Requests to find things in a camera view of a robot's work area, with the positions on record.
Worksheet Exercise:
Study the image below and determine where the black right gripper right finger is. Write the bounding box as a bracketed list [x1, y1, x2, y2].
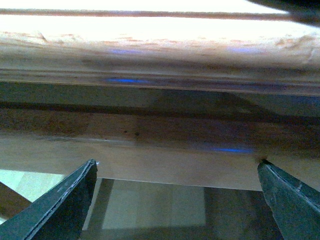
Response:
[257, 159, 320, 240]

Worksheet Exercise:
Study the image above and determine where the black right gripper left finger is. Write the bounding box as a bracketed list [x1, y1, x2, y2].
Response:
[0, 159, 98, 240]

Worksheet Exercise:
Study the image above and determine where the wooden pull-out keyboard tray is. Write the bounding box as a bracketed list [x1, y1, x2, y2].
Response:
[0, 108, 320, 191]

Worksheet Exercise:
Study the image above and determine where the wooden desk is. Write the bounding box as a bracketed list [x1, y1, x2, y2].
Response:
[0, 0, 320, 221]

